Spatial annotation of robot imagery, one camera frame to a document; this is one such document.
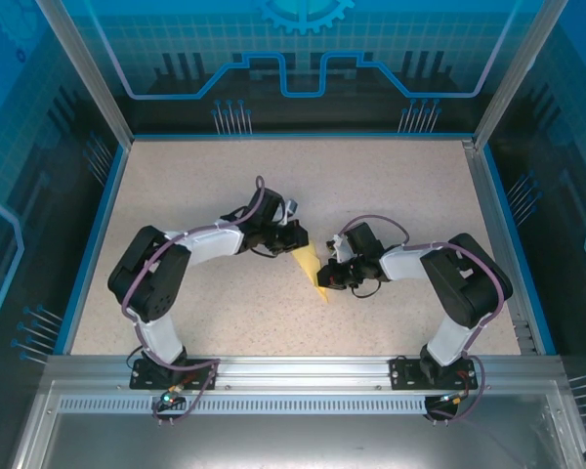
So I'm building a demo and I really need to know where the yellow paper sheet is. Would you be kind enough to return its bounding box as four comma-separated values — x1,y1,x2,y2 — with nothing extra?
291,240,331,304

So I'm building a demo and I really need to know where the metal sheet panel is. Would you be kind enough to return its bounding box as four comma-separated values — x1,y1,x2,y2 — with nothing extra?
9,380,586,469

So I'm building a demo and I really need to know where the blue table border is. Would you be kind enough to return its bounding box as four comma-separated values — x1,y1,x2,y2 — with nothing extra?
53,130,558,357

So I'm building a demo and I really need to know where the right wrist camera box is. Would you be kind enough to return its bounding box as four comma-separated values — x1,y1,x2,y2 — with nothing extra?
325,234,354,264

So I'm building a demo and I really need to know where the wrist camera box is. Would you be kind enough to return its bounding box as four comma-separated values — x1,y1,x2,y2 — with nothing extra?
325,234,354,264
281,197,303,227

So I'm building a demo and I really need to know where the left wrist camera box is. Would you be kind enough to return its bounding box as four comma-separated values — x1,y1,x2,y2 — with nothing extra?
281,197,303,227

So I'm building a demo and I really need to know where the thin black right gripper wire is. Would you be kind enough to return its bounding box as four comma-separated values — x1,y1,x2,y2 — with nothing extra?
350,279,383,300

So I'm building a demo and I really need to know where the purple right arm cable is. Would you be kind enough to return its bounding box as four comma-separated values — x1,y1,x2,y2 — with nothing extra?
336,213,508,424

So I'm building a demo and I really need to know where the aluminium side rail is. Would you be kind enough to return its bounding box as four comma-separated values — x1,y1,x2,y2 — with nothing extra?
461,139,541,356

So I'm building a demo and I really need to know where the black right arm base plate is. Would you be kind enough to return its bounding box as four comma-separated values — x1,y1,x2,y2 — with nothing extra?
389,356,479,391

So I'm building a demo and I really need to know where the aluminium mounting rail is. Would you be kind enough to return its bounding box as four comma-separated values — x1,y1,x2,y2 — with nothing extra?
43,354,565,393

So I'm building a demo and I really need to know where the slotted metal cable duct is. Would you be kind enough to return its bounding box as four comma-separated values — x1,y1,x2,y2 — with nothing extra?
58,396,470,415

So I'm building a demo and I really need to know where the lit cable connector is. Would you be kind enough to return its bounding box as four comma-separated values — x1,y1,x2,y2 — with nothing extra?
437,390,470,407
156,385,187,409

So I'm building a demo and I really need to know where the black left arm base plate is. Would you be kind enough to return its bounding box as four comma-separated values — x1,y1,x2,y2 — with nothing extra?
129,359,220,391

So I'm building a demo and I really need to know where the aluminium frame post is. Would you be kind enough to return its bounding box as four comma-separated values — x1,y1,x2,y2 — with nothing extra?
33,0,134,148
473,0,570,150

